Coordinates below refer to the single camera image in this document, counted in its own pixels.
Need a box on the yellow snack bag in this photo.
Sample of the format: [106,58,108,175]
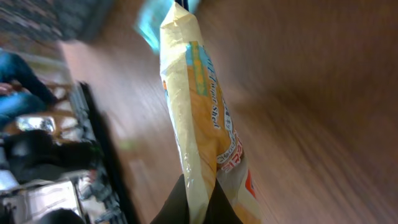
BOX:
[160,2,261,223]

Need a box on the teal tissue pack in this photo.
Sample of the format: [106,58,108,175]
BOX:
[134,0,201,54]

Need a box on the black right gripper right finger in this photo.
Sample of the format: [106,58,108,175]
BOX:
[203,180,243,224]

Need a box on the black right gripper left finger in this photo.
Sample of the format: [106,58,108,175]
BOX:
[150,174,190,224]

